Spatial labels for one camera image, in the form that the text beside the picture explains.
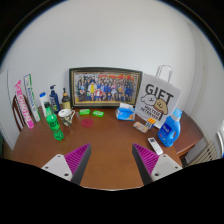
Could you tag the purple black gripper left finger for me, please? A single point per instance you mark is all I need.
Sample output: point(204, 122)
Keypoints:
point(71, 166)

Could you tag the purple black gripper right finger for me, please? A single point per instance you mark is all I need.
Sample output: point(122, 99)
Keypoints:
point(151, 166)

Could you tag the green plastic soda bottle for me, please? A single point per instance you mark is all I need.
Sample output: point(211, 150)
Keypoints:
point(53, 123)

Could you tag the white remote control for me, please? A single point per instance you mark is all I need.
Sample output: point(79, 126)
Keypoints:
point(155, 146)

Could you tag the blue detergent bottle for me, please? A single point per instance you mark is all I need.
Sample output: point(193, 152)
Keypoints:
point(170, 130)

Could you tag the small snack packet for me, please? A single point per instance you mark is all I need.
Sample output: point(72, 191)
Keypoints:
point(139, 126)

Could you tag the small orange capped box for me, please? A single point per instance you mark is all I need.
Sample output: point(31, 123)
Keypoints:
point(150, 123)

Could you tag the red round coaster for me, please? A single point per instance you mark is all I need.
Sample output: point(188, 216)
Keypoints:
point(87, 123)

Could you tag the patterned ceramic mug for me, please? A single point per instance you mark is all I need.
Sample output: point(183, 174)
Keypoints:
point(66, 116)

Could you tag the white radiator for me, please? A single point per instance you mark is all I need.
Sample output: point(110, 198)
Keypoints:
point(208, 154)

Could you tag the left green soap box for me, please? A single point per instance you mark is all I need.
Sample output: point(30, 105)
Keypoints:
point(84, 111)

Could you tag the green soap box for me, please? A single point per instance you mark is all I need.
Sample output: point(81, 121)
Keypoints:
point(84, 111)
point(98, 113)

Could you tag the right green soap box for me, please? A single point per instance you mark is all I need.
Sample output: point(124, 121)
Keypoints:
point(98, 113)

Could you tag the blue tissue pack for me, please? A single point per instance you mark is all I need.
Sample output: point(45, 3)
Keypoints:
point(125, 112)

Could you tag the amber pump bottle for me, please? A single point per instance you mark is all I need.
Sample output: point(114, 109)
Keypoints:
point(66, 100)

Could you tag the dark blue pump bottle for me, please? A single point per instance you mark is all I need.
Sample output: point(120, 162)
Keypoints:
point(54, 100)

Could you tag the pink tall box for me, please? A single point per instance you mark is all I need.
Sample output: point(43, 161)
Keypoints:
point(22, 104)

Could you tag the white gift paper bag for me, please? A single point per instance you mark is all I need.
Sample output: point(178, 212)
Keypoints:
point(157, 97)

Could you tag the white lotion bottle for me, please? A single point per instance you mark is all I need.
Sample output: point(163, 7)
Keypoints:
point(43, 99)

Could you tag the wooden chair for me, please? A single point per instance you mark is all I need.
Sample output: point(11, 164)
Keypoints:
point(20, 121)

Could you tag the framed group photo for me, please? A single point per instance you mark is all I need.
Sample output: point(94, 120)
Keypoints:
point(103, 86)

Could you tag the white green tall box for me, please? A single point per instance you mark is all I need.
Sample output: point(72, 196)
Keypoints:
point(31, 98)

